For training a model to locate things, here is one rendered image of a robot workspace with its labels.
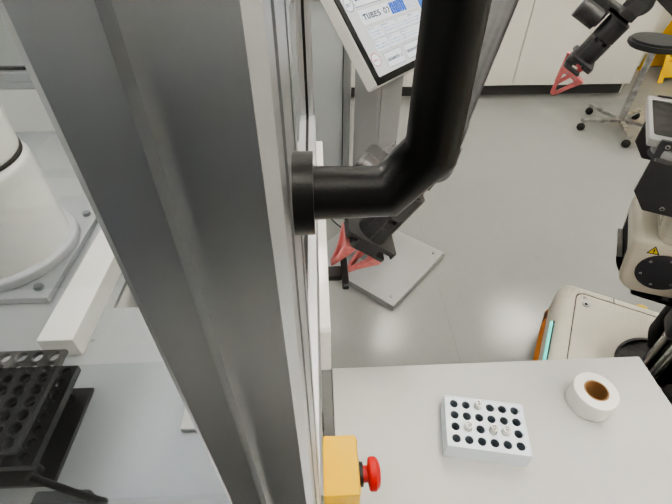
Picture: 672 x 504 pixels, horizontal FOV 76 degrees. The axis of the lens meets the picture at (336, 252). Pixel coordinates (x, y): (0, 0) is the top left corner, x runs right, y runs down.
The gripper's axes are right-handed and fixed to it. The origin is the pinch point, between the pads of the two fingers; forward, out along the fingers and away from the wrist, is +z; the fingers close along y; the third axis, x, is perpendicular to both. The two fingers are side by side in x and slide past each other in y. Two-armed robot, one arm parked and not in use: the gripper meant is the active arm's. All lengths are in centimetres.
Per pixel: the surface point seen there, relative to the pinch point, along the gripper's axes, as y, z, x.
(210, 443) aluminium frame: 29, -27, 51
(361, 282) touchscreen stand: -61, 62, -79
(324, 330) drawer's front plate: 4.6, -0.2, 17.6
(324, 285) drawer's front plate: 4.6, -0.6, 8.4
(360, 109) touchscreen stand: -17, 2, -96
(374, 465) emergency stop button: -1.8, -0.8, 36.1
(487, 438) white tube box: -22.6, -3.6, 29.2
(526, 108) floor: -186, -24, -269
